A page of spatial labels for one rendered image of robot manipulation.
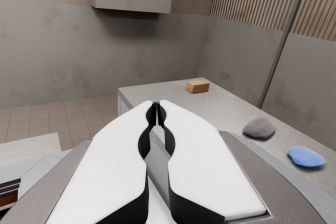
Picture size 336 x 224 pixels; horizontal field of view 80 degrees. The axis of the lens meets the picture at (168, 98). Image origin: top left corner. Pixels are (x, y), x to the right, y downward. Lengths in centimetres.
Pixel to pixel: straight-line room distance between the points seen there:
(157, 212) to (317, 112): 230
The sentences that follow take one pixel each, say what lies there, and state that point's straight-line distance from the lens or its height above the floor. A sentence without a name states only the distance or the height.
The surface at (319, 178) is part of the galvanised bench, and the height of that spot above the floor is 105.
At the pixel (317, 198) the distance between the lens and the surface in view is 74.
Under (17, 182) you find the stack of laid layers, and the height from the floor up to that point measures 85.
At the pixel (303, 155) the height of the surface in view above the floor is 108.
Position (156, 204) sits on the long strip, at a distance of 80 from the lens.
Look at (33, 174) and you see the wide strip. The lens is 96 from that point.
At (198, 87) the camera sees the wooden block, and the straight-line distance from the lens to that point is 115.
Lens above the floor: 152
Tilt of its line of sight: 27 degrees down
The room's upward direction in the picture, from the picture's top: 7 degrees clockwise
